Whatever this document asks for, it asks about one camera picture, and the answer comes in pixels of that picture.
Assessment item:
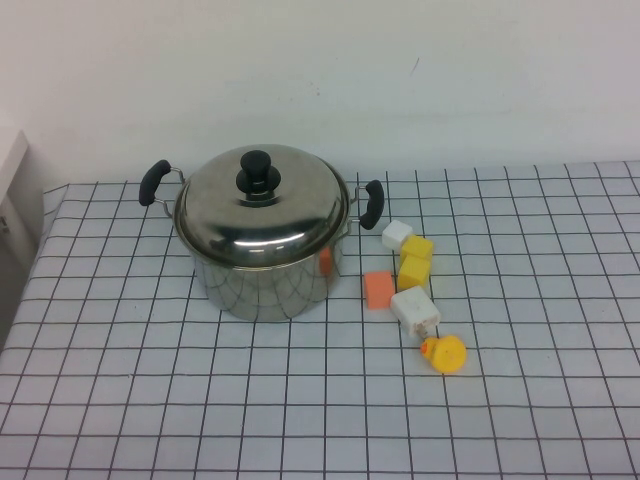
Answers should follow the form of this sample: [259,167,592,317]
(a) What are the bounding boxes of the steel lid with black knob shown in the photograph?
[174,144,350,267]

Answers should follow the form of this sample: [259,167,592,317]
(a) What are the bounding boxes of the small white cube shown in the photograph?
[381,219,414,252]

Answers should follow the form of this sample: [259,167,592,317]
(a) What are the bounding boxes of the orange foam block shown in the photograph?
[363,270,395,311]

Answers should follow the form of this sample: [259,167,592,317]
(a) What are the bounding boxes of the yellow foam cube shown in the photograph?
[399,235,435,266]
[397,255,432,294]

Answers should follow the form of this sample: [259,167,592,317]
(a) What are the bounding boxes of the large white cube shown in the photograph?
[389,285,443,337]

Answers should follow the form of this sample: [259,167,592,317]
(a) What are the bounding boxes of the yellow rubber duck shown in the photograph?
[418,335,468,375]

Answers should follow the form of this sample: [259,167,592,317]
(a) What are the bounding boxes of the white black grid tablecloth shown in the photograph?
[0,159,640,480]

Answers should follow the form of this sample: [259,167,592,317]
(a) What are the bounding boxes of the white side panel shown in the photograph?
[0,129,45,349]

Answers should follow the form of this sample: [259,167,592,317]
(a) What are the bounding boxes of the stainless steel pot black handles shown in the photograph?
[139,158,386,322]

